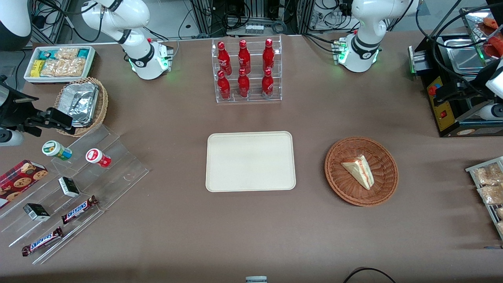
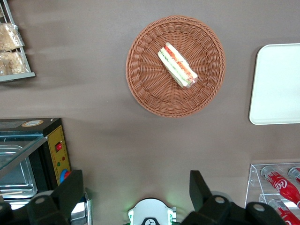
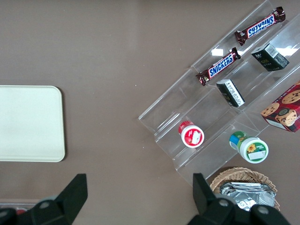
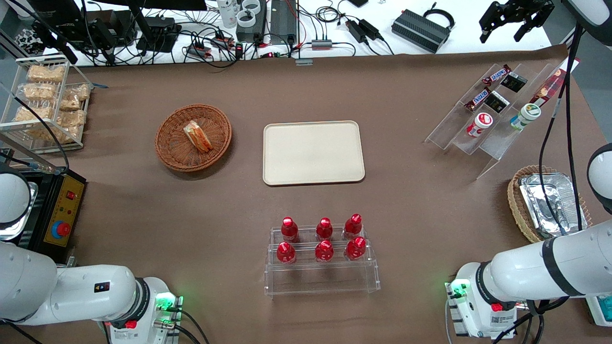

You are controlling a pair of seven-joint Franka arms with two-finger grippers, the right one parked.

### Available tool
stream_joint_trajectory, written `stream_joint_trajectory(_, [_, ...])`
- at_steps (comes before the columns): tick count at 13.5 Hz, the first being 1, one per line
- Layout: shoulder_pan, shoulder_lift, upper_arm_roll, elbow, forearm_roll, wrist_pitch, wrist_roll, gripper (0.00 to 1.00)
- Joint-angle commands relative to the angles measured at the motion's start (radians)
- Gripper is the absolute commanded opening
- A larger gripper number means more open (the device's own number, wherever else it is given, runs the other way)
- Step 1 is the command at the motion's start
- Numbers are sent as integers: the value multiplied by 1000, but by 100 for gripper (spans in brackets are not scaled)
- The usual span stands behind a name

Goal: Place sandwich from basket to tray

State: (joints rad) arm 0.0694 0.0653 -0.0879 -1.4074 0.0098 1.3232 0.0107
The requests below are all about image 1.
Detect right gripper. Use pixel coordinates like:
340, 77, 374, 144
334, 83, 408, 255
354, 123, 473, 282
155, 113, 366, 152
0, 77, 76, 137

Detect cream rectangular tray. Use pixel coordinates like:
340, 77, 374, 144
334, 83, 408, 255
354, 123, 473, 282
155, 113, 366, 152
206, 131, 296, 193

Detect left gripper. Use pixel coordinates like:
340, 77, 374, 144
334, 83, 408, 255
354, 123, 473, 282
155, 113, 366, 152
434, 63, 503, 108

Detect brown round wicker basket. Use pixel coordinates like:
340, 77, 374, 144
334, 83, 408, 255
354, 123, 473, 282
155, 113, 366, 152
325, 136, 399, 207

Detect red plaid cookie box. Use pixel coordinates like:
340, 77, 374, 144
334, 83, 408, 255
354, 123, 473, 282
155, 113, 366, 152
0, 159, 49, 209

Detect red cola bottle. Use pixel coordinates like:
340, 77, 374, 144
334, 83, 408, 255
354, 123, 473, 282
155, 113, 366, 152
217, 70, 231, 99
238, 39, 252, 74
263, 38, 275, 73
217, 41, 233, 76
237, 69, 250, 98
261, 68, 274, 98

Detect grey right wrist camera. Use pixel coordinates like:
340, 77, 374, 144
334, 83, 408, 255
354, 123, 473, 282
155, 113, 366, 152
0, 130, 25, 147

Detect black looped cable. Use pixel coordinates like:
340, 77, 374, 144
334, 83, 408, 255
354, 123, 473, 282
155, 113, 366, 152
343, 267, 397, 283

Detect steel warmer pan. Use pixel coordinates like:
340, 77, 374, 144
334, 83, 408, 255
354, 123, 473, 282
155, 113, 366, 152
446, 39, 488, 74

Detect green lidded snack cup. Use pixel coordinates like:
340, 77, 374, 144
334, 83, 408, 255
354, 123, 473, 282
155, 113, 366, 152
42, 140, 73, 161

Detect small clear cracker packet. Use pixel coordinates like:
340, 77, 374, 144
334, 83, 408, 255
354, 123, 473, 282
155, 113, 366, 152
55, 48, 79, 61

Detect red lidded snack cup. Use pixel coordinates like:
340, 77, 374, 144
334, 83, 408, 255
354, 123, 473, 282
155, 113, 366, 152
86, 148, 112, 168

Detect light oval wicker basket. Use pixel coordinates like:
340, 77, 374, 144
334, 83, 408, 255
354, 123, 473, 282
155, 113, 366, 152
54, 77, 109, 137

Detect stacked aluminium foil trays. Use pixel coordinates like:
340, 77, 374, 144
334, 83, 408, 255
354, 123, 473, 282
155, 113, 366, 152
59, 82, 99, 127

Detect black food warmer machine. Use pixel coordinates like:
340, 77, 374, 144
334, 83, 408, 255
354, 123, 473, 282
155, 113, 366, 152
408, 6, 503, 138

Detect tray of packaged snacks right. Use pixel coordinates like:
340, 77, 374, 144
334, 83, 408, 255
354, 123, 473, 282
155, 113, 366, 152
466, 156, 503, 240

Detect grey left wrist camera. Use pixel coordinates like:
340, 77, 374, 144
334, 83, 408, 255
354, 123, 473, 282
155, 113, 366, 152
479, 103, 503, 121

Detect small black box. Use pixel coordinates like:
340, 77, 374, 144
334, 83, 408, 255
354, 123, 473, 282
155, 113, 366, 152
58, 176, 80, 198
23, 203, 51, 222

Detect triangle sandwich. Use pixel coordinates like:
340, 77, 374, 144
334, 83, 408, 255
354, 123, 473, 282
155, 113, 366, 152
341, 155, 374, 191

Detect white snack bin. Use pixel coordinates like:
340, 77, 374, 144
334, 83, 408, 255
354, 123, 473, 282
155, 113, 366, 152
24, 45, 97, 84

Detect clear acrylic stepped display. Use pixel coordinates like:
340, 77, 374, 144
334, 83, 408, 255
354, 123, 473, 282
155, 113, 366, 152
0, 125, 150, 265

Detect snickers chocolate bar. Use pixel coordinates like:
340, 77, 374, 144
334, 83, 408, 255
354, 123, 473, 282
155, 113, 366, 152
22, 227, 64, 257
61, 195, 99, 224

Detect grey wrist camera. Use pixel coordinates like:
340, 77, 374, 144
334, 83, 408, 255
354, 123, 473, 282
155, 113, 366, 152
0, 130, 25, 147
479, 103, 503, 121

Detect clear acrylic bottle rack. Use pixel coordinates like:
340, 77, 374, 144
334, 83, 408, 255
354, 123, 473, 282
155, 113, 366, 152
211, 35, 283, 103

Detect large clear cracker packet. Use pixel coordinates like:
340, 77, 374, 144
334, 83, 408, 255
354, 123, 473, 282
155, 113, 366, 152
40, 58, 86, 77

